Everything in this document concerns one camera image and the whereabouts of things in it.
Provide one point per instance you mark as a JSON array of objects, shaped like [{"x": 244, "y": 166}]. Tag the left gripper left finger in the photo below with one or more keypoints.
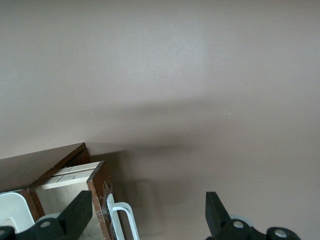
[{"x": 72, "y": 217}]

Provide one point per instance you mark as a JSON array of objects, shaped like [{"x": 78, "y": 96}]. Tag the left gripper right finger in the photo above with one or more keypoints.
[{"x": 217, "y": 222}]

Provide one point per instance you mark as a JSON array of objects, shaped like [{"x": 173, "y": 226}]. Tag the clear adhesive tape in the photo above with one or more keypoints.
[{"x": 106, "y": 197}]

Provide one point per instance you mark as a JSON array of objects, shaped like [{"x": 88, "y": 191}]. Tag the cream plastic cabinet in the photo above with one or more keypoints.
[{"x": 12, "y": 207}]

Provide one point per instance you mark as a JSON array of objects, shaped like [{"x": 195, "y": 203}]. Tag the dark wooden cabinet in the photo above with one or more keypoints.
[{"x": 30, "y": 167}]

